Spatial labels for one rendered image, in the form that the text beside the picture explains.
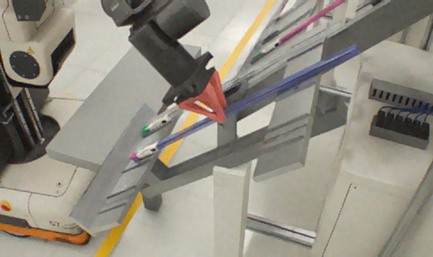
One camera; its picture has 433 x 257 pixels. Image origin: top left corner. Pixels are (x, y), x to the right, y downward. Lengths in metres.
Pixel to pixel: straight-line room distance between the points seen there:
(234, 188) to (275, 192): 0.99
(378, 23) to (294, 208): 1.07
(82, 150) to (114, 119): 0.14
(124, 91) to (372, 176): 0.76
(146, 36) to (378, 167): 0.68
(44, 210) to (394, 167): 1.11
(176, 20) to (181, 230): 1.15
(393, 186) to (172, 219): 0.92
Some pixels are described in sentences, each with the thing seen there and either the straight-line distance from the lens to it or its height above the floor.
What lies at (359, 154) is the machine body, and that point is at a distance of 1.08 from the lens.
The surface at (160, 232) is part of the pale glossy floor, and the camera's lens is 1.62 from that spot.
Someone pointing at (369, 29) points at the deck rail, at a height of 1.01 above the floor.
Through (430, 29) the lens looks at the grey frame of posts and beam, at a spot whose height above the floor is 0.71.
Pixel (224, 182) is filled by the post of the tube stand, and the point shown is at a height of 0.79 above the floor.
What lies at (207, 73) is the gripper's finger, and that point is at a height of 0.99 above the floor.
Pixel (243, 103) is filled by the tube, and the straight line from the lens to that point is 0.64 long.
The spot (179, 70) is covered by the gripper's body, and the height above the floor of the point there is 1.01.
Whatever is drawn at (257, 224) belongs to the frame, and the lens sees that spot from 1.25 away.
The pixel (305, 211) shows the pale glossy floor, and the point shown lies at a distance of 1.69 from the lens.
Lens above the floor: 1.37
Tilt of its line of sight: 44 degrees down
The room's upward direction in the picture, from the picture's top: straight up
